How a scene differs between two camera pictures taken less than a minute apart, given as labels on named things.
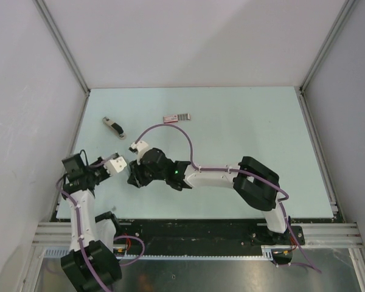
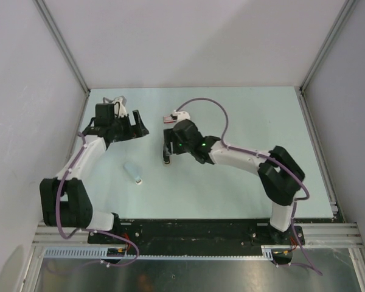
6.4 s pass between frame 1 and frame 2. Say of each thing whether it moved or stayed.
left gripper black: moved
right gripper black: moved
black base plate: stayed
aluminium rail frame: stayed
